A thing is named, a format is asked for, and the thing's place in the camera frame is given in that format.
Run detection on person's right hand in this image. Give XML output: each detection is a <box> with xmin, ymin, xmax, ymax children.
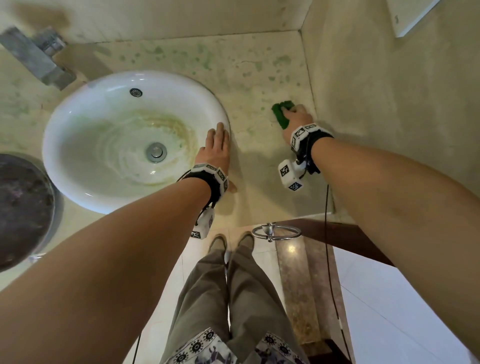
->
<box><xmin>280</xmin><ymin>104</ymin><xmax>315</xmax><ymax>145</ymax></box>

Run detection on person's left hand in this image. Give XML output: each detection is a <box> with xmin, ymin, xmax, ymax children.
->
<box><xmin>194</xmin><ymin>121</ymin><xmax>238</xmax><ymax>194</ymax></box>

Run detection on green cloth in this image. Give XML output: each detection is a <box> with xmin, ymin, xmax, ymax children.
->
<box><xmin>271</xmin><ymin>100</ymin><xmax>295</xmax><ymax>130</ymax></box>

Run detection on dark round metal tray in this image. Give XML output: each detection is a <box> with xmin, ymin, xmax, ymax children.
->
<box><xmin>0</xmin><ymin>151</ymin><xmax>65</xmax><ymax>274</ymax></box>

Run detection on person's right forearm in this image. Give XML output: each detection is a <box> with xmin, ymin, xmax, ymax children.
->
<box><xmin>311</xmin><ymin>136</ymin><xmax>480</xmax><ymax>357</ymax></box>

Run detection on person's left forearm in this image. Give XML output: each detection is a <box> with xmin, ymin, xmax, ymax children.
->
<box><xmin>0</xmin><ymin>177</ymin><xmax>213</xmax><ymax>364</ymax></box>

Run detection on white round sink basin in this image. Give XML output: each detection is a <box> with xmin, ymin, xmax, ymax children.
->
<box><xmin>41</xmin><ymin>70</ymin><xmax>231</xmax><ymax>215</ymax></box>

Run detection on black wristband with marker tags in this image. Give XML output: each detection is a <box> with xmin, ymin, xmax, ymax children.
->
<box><xmin>289</xmin><ymin>122</ymin><xmax>335</xmax><ymax>175</ymax></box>
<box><xmin>176</xmin><ymin>163</ymin><xmax>230</xmax><ymax>209</ymax></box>

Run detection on chrome drain stopper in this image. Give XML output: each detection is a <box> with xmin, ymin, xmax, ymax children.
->
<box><xmin>145</xmin><ymin>141</ymin><xmax>168</xmax><ymax>164</ymax></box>

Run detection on grey trousers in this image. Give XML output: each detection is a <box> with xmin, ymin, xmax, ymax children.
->
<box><xmin>159</xmin><ymin>243</ymin><xmax>301</xmax><ymax>364</ymax></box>

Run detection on patterned white shirt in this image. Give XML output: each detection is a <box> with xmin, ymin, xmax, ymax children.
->
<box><xmin>159</xmin><ymin>326</ymin><xmax>310</xmax><ymax>364</ymax></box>

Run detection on chrome square faucet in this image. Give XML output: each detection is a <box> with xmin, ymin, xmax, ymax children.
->
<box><xmin>0</xmin><ymin>26</ymin><xmax>78</xmax><ymax>92</ymax></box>

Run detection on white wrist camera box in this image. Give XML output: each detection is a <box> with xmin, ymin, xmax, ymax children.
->
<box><xmin>190</xmin><ymin>206</ymin><xmax>216</xmax><ymax>240</ymax></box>
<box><xmin>277</xmin><ymin>159</ymin><xmax>307</xmax><ymax>192</ymax></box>

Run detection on black cable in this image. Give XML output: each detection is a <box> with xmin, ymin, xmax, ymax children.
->
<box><xmin>323</xmin><ymin>183</ymin><xmax>353</xmax><ymax>364</ymax></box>
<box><xmin>131</xmin><ymin>333</ymin><xmax>143</xmax><ymax>364</ymax></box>

